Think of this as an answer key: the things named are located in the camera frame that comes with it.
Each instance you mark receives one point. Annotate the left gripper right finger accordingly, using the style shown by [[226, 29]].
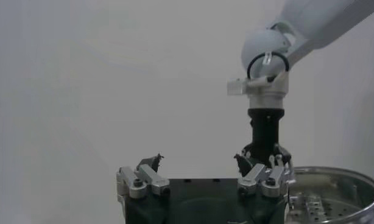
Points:
[[260, 182]]

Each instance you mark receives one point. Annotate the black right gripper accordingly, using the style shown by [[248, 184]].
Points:
[[264, 131]]

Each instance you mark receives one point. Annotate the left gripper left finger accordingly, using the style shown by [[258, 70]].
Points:
[[144, 182]]

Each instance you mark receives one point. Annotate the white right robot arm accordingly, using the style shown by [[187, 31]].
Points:
[[312, 18]]

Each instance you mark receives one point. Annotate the perforated steel steamer basket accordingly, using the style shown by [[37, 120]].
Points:
[[351, 182]]

